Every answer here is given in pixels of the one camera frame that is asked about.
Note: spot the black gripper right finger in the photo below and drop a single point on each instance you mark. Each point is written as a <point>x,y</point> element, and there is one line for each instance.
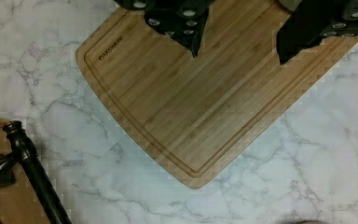
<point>314,20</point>

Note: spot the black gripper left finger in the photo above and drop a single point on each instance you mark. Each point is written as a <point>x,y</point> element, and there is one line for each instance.
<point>181,20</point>

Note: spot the bamboo cutting board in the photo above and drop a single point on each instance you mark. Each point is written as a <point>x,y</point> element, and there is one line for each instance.
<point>194,114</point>

